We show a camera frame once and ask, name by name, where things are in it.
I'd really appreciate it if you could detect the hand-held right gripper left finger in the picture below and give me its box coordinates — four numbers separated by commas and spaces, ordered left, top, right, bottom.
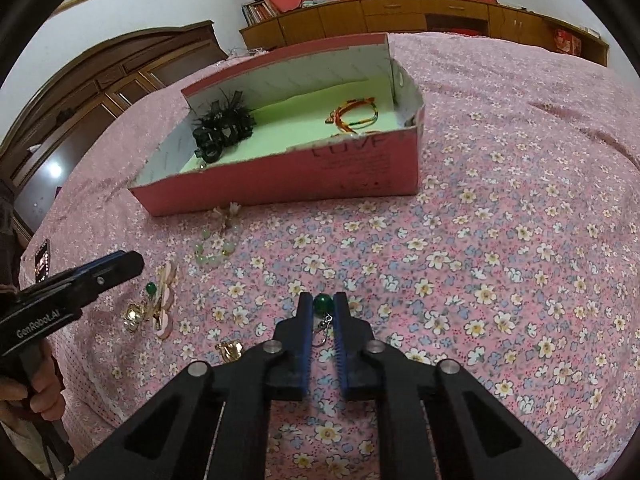
65, 292, 315, 480

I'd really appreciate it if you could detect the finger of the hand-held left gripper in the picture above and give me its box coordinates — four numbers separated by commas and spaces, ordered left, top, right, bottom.
17, 251, 146, 312
47, 253, 128, 286

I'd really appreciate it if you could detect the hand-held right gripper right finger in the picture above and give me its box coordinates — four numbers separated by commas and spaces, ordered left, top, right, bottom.
334, 291, 581, 480

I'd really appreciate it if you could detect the gold earring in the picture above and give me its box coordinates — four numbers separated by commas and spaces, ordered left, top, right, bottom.
120, 301, 147, 332
215, 340, 245, 362

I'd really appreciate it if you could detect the pink flower hair clip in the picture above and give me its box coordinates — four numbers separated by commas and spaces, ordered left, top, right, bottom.
149, 260, 179, 339

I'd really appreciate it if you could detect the pale jade bead bracelet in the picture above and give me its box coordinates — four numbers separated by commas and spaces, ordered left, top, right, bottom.
194, 202, 244, 274

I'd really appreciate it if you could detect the pink cardboard box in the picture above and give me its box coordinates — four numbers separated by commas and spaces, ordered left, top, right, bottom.
127, 32, 426, 217

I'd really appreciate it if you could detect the person's left hand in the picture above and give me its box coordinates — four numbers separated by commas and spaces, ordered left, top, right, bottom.
0, 354, 67, 422

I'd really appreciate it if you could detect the black phone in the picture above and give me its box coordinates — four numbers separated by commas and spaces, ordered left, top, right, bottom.
33, 238, 52, 281

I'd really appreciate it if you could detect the wooden headboard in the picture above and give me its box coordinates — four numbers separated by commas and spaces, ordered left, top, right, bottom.
0, 20, 231, 233

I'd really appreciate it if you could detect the black feather hair accessory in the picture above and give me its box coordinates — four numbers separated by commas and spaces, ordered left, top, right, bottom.
190, 88, 257, 165

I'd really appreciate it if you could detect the pink floral bedspread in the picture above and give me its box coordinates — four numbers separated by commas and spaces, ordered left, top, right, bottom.
17, 30, 640, 480

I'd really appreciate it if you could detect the row of books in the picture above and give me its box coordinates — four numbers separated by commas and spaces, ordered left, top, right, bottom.
242, 0, 279, 25

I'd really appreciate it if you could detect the long wooden cabinet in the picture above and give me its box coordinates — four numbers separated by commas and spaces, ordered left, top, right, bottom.
239, 0, 611, 68

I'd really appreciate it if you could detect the red printed box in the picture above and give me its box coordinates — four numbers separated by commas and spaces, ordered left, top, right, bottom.
552, 27, 584, 55

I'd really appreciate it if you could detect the red orange braided bracelet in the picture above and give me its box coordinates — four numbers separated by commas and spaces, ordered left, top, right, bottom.
324, 97, 381, 132

